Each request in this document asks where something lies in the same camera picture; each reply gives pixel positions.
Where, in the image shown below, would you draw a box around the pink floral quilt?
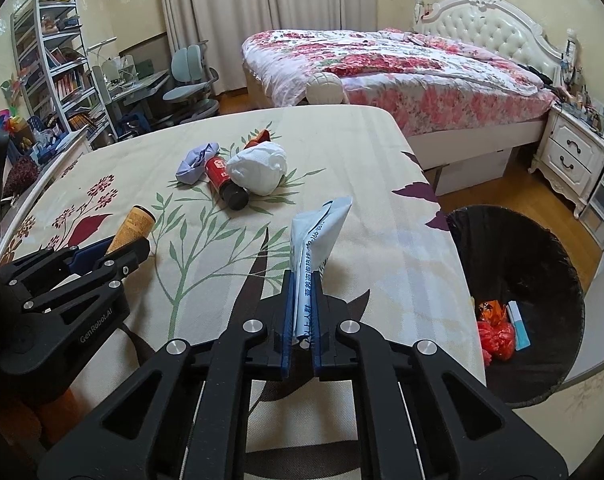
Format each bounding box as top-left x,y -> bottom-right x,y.
242,29 -> 556,136

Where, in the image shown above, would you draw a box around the white box under bed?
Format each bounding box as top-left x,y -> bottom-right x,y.
435,148 -> 512,196

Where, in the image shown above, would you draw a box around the white paper ball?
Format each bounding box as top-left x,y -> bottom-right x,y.
226,142 -> 288,196

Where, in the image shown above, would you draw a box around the study desk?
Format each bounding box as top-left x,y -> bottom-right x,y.
92,58 -> 171,142

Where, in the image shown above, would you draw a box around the red plastic bag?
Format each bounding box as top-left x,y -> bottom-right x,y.
477,321 -> 515,367

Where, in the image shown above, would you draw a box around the grey-blue desk chair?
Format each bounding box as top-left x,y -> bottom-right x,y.
161,40 -> 219,127

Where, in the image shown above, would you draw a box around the white bed with headboard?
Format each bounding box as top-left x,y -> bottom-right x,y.
242,0 -> 578,169

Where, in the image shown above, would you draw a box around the teal toothpaste tube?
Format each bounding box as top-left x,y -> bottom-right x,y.
507,300 -> 530,351

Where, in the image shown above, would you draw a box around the yellow-brown tube black cap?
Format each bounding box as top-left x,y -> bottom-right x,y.
106,205 -> 155,255

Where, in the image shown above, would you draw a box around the beige curtains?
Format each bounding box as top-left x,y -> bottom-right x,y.
162,0 -> 378,93

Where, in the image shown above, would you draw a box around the white nightstand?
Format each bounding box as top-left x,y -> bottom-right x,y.
528,104 -> 604,219

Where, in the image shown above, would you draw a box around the red can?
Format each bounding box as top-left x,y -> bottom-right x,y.
204,156 -> 250,211

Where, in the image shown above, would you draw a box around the lavender cloth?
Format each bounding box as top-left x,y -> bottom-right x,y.
175,142 -> 219,185

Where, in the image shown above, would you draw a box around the white plastic mailer bag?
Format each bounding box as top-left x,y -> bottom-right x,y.
291,196 -> 353,339

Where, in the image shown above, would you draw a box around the floral cream tablecloth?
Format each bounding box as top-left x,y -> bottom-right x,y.
0,105 -> 483,437

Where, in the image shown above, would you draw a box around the black trash bin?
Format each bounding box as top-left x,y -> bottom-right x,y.
447,205 -> 585,408

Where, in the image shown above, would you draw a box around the white bookshelf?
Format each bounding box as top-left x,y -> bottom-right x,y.
10,0 -> 114,148

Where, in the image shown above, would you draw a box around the orange paper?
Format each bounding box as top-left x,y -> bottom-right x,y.
244,129 -> 270,150

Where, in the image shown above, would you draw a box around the orange wrapper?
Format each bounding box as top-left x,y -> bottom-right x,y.
476,300 -> 508,326

